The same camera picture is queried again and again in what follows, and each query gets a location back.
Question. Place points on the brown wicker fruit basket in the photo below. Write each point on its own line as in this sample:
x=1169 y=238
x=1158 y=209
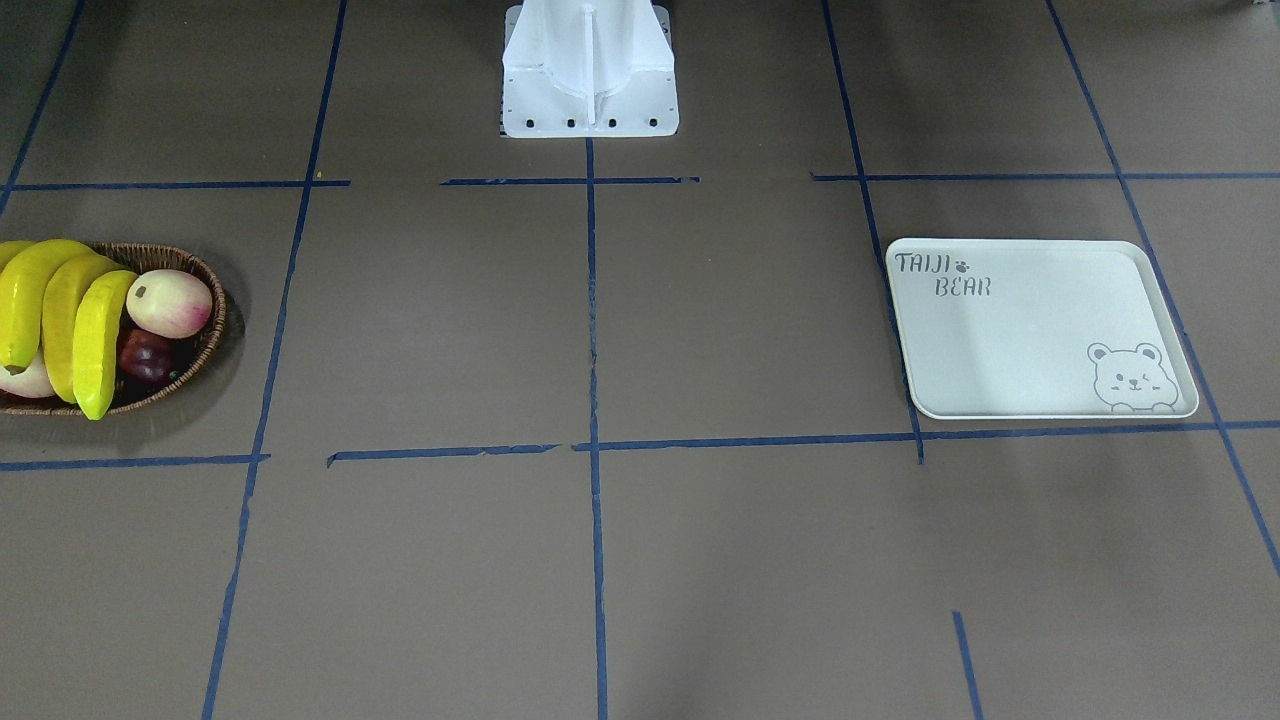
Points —
x=195 y=352

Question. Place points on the yellow banana moved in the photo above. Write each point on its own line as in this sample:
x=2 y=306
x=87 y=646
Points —
x=98 y=322
x=62 y=298
x=23 y=284

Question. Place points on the white bear serving tray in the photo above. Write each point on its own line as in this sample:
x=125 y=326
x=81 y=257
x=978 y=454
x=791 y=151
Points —
x=1036 y=329

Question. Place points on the dark red apple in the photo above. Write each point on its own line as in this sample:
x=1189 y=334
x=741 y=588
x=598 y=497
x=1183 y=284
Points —
x=148 y=358

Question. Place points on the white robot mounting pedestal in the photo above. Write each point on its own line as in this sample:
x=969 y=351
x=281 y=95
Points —
x=588 y=69

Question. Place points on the pale apple under bananas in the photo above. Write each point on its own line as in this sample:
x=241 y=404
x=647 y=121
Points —
x=32 y=382

